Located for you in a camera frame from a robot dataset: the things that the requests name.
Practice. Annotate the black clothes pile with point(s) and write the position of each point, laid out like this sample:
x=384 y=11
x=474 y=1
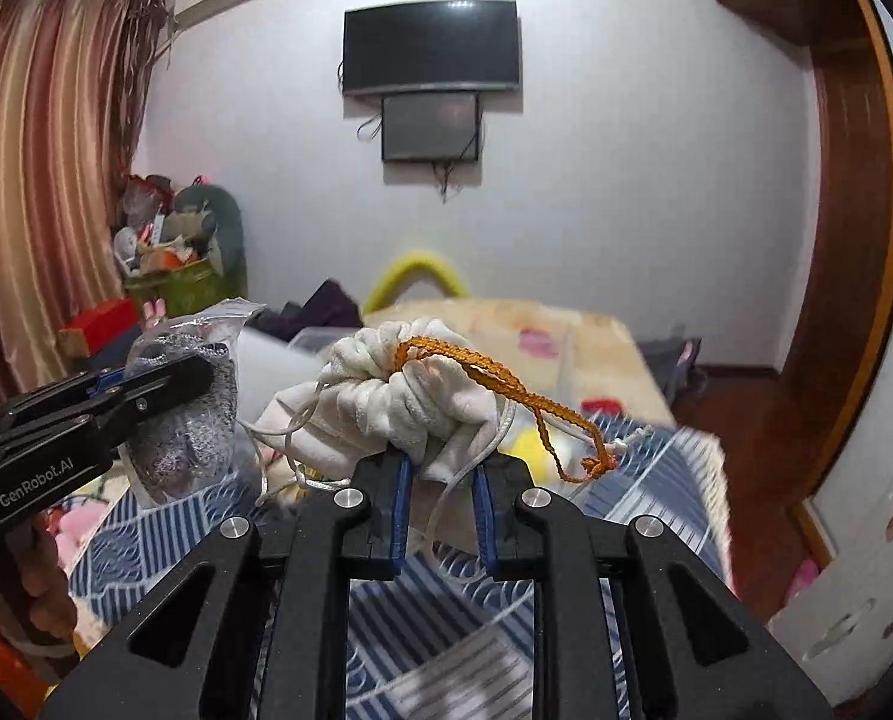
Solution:
x=328 y=307

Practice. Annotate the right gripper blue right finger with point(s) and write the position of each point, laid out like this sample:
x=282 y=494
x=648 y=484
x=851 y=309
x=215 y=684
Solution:
x=484 y=516

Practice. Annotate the grey glitter pouch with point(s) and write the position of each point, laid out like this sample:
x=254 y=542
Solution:
x=199 y=441

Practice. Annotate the striped pink curtain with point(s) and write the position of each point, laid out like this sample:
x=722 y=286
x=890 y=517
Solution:
x=74 y=75

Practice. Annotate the wall mounted black television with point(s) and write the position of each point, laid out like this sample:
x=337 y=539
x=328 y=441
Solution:
x=448 y=45

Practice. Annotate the small dark wall monitor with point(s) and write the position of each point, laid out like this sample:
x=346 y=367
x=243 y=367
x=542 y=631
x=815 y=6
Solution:
x=432 y=128

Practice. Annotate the yellow soft toy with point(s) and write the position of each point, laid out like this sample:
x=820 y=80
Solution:
x=526 y=444

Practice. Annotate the beige blanket with coloured patches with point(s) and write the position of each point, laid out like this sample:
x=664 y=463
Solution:
x=566 y=354

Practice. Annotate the yellow foam tube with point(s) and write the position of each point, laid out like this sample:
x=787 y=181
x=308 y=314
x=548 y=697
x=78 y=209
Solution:
x=413 y=266

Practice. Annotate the white cardboard box with holes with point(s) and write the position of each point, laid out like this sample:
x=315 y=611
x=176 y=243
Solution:
x=840 y=628

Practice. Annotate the pink bunny plush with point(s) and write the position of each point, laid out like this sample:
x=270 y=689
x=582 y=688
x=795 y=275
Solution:
x=154 y=313

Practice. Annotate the clear plastic storage box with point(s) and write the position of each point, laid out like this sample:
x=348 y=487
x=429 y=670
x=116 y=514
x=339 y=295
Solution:
x=316 y=341

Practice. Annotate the person's left hand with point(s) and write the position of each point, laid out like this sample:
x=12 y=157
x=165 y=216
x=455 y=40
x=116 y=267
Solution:
x=48 y=604

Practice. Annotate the brown wooden door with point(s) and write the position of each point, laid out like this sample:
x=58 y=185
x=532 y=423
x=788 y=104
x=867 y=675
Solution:
x=783 y=431

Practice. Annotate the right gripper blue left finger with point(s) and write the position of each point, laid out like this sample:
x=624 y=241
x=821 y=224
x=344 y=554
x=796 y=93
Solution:
x=399 y=513

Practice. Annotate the green box with toys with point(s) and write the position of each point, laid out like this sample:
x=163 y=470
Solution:
x=184 y=291

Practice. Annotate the white drawstring cloth bag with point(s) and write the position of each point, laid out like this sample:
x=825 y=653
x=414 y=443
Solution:
x=426 y=391

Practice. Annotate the grey green plush cushion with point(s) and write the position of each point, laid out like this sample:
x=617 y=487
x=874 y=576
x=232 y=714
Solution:
x=211 y=221

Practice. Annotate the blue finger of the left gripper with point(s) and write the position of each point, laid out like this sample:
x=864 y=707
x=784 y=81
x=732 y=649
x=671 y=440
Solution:
x=107 y=379

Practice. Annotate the blue patterned bed cover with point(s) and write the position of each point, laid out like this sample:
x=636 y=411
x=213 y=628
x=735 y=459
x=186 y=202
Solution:
x=443 y=640

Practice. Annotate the red box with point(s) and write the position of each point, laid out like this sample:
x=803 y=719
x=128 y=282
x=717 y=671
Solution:
x=90 y=332

